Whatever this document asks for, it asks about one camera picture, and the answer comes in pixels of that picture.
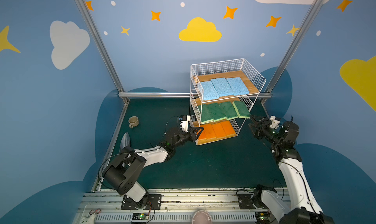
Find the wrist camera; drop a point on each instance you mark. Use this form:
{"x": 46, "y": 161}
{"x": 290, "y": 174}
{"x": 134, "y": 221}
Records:
{"x": 185, "y": 122}
{"x": 275, "y": 122}

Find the aluminium front rail frame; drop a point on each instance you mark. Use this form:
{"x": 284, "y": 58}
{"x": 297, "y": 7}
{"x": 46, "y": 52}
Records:
{"x": 178, "y": 206}

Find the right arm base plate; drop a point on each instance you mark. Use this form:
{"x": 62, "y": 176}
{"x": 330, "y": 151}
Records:
{"x": 245, "y": 201}

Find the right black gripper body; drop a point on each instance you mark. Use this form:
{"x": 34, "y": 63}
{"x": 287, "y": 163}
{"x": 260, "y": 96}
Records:
{"x": 261, "y": 130}

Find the orange sponge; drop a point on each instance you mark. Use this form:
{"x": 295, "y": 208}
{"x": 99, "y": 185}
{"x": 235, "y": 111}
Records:
{"x": 202, "y": 138}
{"x": 219, "y": 131}
{"x": 209, "y": 132}
{"x": 228, "y": 129}

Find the green sponge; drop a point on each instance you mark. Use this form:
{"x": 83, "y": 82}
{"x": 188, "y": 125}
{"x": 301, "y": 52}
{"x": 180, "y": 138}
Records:
{"x": 216, "y": 112}
{"x": 229, "y": 110}
{"x": 241, "y": 109}

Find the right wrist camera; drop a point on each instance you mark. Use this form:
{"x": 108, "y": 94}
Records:
{"x": 275, "y": 122}

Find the right green circuit board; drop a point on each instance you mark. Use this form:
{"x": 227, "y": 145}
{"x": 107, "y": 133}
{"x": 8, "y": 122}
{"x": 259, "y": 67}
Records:
{"x": 262, "y": 218}

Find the green circuit board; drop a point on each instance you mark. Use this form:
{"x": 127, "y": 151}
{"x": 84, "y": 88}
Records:
{"x": 140, "y": 217}
{"x": 262, "y": 218}

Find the beige ceramic mug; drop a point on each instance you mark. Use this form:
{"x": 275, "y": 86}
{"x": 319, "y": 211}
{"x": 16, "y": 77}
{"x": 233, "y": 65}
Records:
{"x": 133, "y": 121}

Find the white wire wooden shelf rack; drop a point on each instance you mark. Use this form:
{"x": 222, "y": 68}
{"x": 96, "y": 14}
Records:
{"x": 252, "y": 78}

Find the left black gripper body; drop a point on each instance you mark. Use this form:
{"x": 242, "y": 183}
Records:
{"x": 189, "y": 134}

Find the blue sponge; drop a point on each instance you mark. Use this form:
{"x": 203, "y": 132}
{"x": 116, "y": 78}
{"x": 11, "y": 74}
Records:
{"x": 237, "y": 86}
{"x": 222, "y": 87}
{"x": 208, "y": 91}

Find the left green circuit board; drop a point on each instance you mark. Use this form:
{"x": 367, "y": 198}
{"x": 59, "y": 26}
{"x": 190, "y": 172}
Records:
{"x": 140, "y": 217}

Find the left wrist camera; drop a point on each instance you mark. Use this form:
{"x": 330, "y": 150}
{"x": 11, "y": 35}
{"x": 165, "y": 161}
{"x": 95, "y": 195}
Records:
{"x": 185, "y": 122}

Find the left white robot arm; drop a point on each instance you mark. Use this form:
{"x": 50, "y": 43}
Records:
{"x": 124, "y": 170}

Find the grey metal garden trowel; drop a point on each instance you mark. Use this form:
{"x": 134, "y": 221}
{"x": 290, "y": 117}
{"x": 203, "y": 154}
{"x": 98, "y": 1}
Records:
{"x": 125, "y": 141}

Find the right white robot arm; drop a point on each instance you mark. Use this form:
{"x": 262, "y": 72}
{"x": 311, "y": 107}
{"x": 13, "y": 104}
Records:
{"x": 303, "y": 208}

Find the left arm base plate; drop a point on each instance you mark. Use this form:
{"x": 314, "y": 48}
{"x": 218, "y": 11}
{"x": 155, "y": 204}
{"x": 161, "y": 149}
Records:
{"x": 152, "y": 201}

